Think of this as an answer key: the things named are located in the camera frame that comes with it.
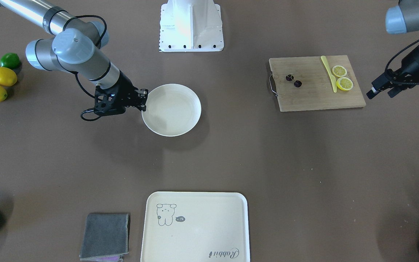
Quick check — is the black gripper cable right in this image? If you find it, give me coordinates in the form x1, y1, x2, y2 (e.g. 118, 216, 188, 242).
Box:
72, 15, 108, 122

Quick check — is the wooden cutting board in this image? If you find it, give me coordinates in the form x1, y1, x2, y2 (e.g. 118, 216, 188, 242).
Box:
269, 55, 366, 112

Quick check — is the cream rabbit tray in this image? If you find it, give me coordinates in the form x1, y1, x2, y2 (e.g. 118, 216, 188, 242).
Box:
141, 192, 251, 262

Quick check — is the yellow plastic knife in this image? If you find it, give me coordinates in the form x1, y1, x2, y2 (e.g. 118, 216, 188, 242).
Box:
320, 55, 337, 93

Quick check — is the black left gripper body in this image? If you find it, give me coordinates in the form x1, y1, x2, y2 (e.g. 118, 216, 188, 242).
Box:
386, 47, 419, 90

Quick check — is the lemon slice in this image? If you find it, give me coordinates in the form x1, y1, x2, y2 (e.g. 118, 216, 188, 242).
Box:
331, 65, 348, 78
336, 77, 354, 91

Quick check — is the grey folded cloth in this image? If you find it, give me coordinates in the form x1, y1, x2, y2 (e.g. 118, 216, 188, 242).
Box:
79, 213, 129, 262

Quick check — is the lemon slice lower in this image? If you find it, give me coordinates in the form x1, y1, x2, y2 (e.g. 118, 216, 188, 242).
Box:
336, 77, 354, 91

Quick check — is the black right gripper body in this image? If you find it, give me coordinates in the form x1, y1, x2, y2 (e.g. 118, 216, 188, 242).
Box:
94, 72, 137, 116

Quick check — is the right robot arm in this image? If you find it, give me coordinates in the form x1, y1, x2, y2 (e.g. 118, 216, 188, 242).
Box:
0, 0, 149, 119

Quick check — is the yellow lemon near lime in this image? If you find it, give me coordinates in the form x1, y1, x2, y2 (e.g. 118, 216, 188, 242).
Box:
0, 67, 18, 87

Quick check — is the dark red cherry pair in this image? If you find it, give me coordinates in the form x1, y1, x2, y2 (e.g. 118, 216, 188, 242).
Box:
286, 74, 302, 88

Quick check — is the green lime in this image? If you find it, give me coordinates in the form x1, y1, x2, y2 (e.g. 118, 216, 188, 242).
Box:
0, 52, 21, 69

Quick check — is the lemon slice upper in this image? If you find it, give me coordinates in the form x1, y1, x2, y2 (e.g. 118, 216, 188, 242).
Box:
331, 65, 348, 78

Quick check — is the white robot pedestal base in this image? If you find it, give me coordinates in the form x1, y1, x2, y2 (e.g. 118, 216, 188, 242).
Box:
159, 0, 224, 52

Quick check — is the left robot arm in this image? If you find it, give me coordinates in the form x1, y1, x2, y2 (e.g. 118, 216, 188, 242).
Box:
366, 0, 419, 99

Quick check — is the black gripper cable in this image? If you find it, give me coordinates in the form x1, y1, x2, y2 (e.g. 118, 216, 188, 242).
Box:
385, 31, 419, 86
72, 15, 108, 122

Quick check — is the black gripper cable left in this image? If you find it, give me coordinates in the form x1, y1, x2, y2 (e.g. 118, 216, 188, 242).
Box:
385, 31, 419, 86

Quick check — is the cream round plate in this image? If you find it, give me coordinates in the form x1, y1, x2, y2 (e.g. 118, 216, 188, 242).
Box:
141, 84, 202, 136

